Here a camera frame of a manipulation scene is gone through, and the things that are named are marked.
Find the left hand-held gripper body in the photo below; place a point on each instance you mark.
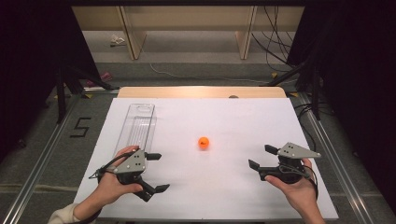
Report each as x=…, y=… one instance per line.
x=132, y=163

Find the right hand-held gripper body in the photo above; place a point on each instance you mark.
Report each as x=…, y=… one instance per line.
x=292, y=151

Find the clear plastic long box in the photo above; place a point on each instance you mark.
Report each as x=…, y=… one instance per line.
x=138, y=124

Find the orange ping pong ball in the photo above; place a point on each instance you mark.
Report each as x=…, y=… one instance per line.
x=203, y=142

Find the person's left hand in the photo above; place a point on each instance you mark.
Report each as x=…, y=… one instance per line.
x=110, y=186

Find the person's right hand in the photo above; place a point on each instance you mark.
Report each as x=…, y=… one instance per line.
x=300, y=193

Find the white table board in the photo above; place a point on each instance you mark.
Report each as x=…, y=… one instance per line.
x=218, y=186

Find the yellow tape mark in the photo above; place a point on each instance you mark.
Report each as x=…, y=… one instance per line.
x=88, y=95
x=293, y=94

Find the black metal stand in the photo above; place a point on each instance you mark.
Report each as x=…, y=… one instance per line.
x=316, y=93
x=60, y=93

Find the pink object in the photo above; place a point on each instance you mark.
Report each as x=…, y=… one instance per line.
x=106, y=76

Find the black curtain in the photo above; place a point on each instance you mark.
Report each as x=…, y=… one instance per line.
x=358, y=77
x=25, y=46

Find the crumpled white paper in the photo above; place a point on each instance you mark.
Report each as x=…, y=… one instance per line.
x=116, y=40

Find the light wooden shelf unit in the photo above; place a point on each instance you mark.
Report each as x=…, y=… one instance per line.
x=186, y=18

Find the aluminium floor rail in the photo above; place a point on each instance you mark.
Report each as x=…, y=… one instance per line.
x=341, y=174
x=33, y=174

